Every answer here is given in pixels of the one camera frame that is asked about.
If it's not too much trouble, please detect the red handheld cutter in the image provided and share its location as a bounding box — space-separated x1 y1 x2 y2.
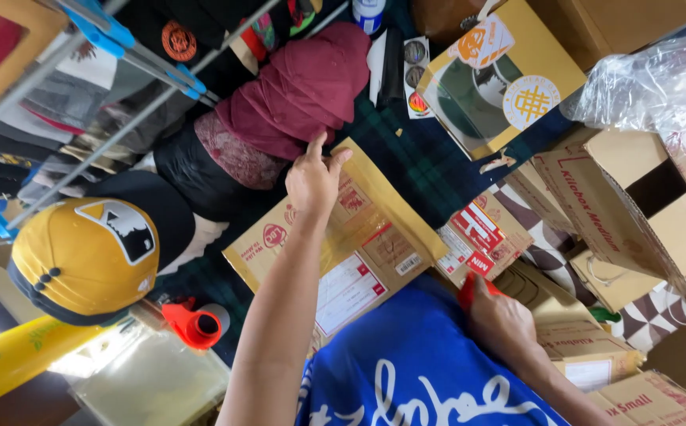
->
458 273 505 312

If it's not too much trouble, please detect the white bottle with blue label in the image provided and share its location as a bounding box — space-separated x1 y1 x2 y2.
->
352 0 387 36

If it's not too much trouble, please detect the labelled cardboard parcel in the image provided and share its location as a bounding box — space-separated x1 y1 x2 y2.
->
223 137 450 339

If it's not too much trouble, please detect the crumpled clear plastic bag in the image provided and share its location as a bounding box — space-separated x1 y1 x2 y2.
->
561 28 686 138

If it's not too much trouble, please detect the person's right hand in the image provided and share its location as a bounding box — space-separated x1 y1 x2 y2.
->
460 273 538 363

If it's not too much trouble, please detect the person's left hand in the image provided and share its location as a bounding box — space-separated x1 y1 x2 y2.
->
284 131 354 223

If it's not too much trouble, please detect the brown white patterned mat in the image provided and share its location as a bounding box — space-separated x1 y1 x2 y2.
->
490 177 686 353

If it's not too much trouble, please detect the large plain cardboard box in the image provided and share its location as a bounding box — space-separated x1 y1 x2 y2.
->
525 0 686 73

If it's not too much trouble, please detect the yellow windowed cap box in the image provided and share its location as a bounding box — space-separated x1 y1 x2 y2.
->
416 0 588 162

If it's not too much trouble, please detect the metal rack with hanging caps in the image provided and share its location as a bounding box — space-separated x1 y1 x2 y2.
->
0 0 320 245

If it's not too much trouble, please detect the small parcel with red labels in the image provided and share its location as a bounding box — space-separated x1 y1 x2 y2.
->
435 190 535 290

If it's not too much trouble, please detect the stack of black caps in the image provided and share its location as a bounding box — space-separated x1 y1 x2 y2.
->
152 111 289 222

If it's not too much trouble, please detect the black cap with white underside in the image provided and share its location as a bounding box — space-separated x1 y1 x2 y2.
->
85 171 229 277

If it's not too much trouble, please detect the stack of maroon caps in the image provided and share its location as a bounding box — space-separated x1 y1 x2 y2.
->
214 22 373 162

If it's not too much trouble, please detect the yellow film roll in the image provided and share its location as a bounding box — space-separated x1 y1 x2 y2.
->
0 315 108 419

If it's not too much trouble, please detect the orange tape dispenser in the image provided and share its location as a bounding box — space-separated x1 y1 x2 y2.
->
161 297 231 350

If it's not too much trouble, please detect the person's blue printed shirt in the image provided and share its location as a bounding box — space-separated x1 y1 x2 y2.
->
294 275 570 426

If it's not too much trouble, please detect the pile of clear plastic bags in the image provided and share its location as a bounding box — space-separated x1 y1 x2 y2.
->
69 322 232 426

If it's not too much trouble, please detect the stack of flattened cardboard boxes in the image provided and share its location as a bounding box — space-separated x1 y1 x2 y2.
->
490 259 647 392

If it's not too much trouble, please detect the yellow cap with black patch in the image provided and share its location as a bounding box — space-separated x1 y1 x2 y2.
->
8 197 161 327

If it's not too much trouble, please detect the round sticker sheet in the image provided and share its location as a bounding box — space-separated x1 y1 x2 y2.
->
403 36 436 120

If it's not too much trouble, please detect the flat small cardboard box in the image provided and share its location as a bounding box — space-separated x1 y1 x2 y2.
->
586 370 686 426

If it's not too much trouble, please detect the open brown cardboard box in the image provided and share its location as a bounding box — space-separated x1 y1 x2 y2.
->
531 127 686 325

